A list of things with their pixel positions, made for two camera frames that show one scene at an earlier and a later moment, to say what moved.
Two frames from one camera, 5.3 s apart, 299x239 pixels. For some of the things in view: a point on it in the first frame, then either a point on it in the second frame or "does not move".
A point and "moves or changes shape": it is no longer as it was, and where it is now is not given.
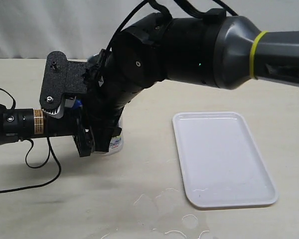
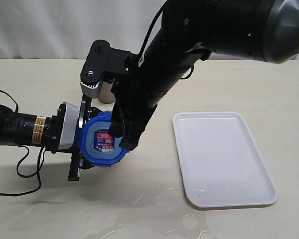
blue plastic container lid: (77, 103) moves or changes shape
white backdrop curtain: (28, 29) does not move
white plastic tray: (222, 164) does not move
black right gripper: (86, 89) to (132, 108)
